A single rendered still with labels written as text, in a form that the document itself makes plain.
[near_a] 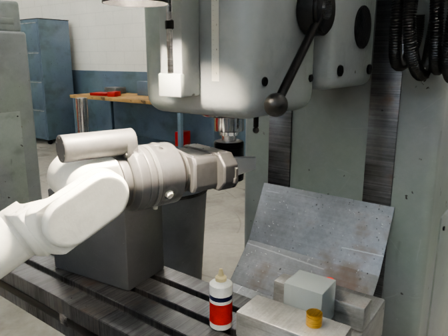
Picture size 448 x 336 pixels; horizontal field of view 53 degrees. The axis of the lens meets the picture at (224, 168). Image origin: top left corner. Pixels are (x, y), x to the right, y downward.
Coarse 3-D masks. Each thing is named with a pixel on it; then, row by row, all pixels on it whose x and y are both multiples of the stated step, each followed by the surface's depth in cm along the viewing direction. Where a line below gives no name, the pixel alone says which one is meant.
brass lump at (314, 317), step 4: (312, 308) 62; (308, 312) 61; (312, 312) 61; (316, 312) 61; (320, 312) 61; (308, 316) 60; (312, 316) 60; (316, 316) 60; (320, 316) 60; (308, 320) 60; (312, 320) 60; (316, 320) 60; (320, 320) 60; (308, 324) 60; (312, 324) 60; (316, 324) 60; (320, 324) 60; (312, 328) 60; (316, 328) 60
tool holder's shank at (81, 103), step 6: (78, 102) 94; (84, 102) 94; (78, 108) 94; (84, 108) 95; (78, 114) 95; (84, 114) 95; (78, 120) 95; (84, 120) 95; (78, 126) 95; (84, 126) 95; (78, 132) 96; (84, 132) 96
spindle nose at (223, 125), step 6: (216, 120) 68; (222, 120) 67; (228, 120) 67; (234, 120) 67; (240, 120) 68; (216, 126) 68; (222, 126) 68; (228, 126) 67; (234, 126) 67; (240, 126) 68; (222, 132) 68; (228, 132) 68; (234, 132) 68
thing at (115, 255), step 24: (48, 192) 98; (120, 216) 88; (144, 216) 93; (96, 240) 93; (120, 240) 89; (144, 240) 94; (72, 264) 98; (96, 264) 94; (120, 264) 91; (144, 264) 95; (120, 288) 92
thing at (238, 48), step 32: (224, 0) 55; (256, 0) 54; (288, 0) 59; (224, 32) 56; (256, 32) 55; (288, 32) 61; (160, 64) 64; (224, 64) 57; (256, 64) 56; (288, 64) 62; (160, 96) 65; (192, 96) 61; (224, 96) 58; (256, 96) 57; (288, 96) 63
